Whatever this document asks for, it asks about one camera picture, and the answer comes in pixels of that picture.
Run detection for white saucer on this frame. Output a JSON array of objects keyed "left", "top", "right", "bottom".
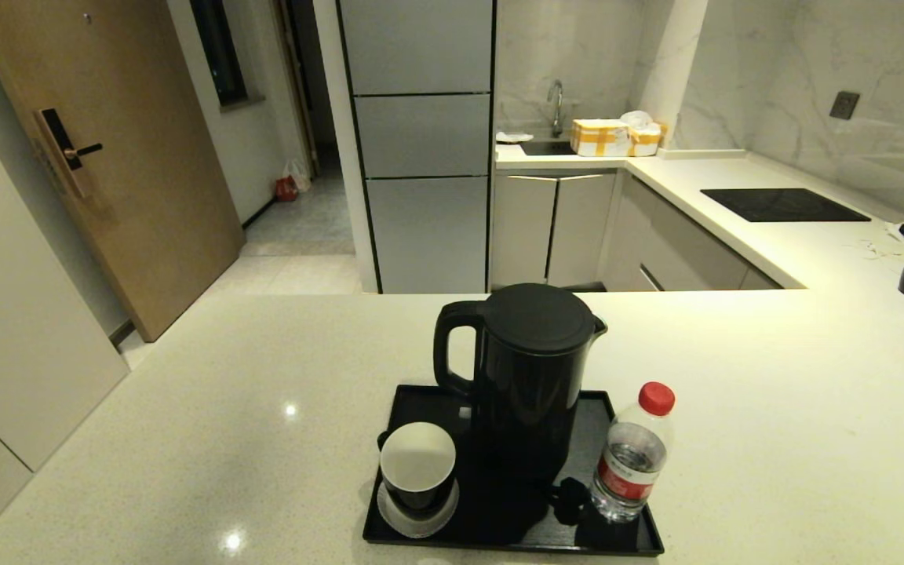
[{"left": 377, "top": 479, "right": 461, "bottom": 539}]

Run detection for black induction cooktop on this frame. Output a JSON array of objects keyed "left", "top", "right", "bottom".
[{"left": 700, "top": 188, "right": 873, "bottom": 223}]

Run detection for small box yellow tape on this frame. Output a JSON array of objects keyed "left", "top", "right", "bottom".
[{"left": 626, "top": 122, "right": 669, "bottom": 157}]

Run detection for beige cabinet door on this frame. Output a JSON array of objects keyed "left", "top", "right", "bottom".
[
  {"left": 548, "top": 173, "right": 618, "bottom": 285},
  {"left": 491, "top": 174, "right": 559, "bottom": 287}
]

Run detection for black rectangular tray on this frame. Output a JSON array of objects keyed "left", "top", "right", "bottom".
[{"left": 363, "top": 384, "right": 665, "bottom": 557}]

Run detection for clear plastic water bottle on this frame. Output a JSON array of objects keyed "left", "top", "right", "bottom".
[{"left": 589, "top": 381, "right": 676, "bottom": 523}]

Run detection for dark window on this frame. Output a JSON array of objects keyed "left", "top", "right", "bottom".
[{"left": 189, "top": 0, "right": 249, "bottom": 107}]

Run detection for beige drawer cabinet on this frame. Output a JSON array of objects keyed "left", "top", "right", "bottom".
[{"left": 601, "top": 174, "right": 782, "bottom": 293}]

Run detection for black door lock handle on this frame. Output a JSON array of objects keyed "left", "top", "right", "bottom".
[{"left": 34, "top": 108, "right": 104, "bottom": 199}]

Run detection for chrome faucet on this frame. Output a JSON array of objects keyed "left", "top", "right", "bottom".
[{"left": 547, "top": 78, "right": 566, "bottom": 138}]

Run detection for white side cabinet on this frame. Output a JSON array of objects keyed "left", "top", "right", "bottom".
[{"left": 0, "top": 139, "right": 130, "bottom": 542}]

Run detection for tall grey fridge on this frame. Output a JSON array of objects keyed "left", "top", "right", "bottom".
[{"left": 336, "top": 0, "right": 498, "bottom": 294}]

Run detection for black electric kettle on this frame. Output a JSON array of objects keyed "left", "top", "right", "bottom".
[{"left": 432, "top": 282, "right": 608, "bottom": 483}]

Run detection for brown wooden door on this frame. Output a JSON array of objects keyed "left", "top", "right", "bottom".
[{"left": 0, "top": 0, "right": 246, "bottom": 343}]

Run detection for cardboard box yellow tape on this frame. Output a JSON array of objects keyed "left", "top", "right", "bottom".
[{"left": 570, "top": 118, "right": 630, "bottom": 157}]

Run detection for red and white bag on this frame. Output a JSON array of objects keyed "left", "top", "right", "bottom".
[{"left": 275, "top": 159, "right": 312, "bottom": 202}]

